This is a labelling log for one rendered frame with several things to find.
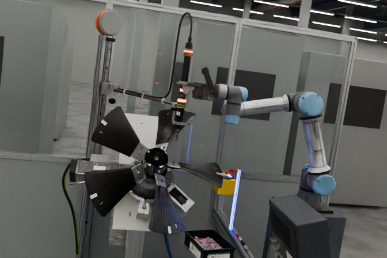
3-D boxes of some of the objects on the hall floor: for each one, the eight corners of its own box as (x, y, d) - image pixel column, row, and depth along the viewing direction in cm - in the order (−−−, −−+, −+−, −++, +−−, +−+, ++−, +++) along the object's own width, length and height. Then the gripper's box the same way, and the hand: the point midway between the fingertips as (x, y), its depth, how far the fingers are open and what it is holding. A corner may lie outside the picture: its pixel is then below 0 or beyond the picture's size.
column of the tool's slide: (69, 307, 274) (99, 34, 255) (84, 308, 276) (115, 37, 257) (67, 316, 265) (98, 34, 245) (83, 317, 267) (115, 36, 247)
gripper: (217, 102, 202) (175, 97, 198) (212, 99, 213) (172, 94, 209) (220, 84, 201) (177, 79, 197) (215, 83, 212) (174, 78, 208)
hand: (178, 81), depth 203 cm, fingers closed on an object, 4 cm apart
